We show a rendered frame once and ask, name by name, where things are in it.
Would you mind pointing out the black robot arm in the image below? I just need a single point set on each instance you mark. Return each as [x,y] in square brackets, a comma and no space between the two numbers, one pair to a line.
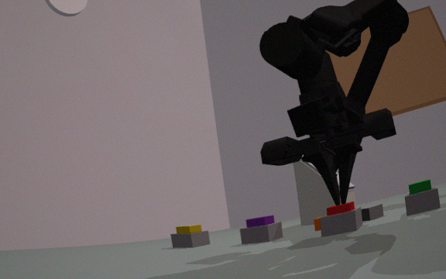
[297,48]

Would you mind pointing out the green button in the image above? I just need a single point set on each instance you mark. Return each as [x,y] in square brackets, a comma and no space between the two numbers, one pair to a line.
[422,197]

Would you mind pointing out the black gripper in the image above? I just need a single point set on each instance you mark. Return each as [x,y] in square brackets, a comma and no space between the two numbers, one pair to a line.
[287,150]

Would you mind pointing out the yellow button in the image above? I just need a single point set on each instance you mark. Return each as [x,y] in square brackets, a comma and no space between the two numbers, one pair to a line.
[190,236]

